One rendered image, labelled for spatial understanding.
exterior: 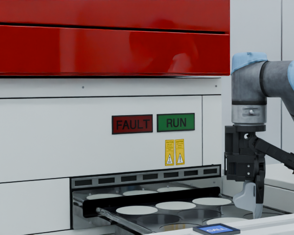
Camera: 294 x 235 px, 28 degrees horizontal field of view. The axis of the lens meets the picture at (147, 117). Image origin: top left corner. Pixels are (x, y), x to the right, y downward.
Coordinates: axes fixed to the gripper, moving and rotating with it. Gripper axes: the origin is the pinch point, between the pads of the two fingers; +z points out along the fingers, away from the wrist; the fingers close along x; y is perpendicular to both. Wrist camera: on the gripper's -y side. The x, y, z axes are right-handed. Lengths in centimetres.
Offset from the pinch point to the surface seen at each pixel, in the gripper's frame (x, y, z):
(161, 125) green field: -28.5, 21.8, -18.1
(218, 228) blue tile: 31.2, 10.8, -5.1
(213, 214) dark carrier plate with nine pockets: -8.5, 9.2, 1.4
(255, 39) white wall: -232, -30, -56
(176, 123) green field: -30.9, 17.7, -18.4
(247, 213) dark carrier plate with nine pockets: -9.6, 1.4, 1.3
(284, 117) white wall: -243, -49, -9
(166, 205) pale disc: -18.7, 20.3, 1.3
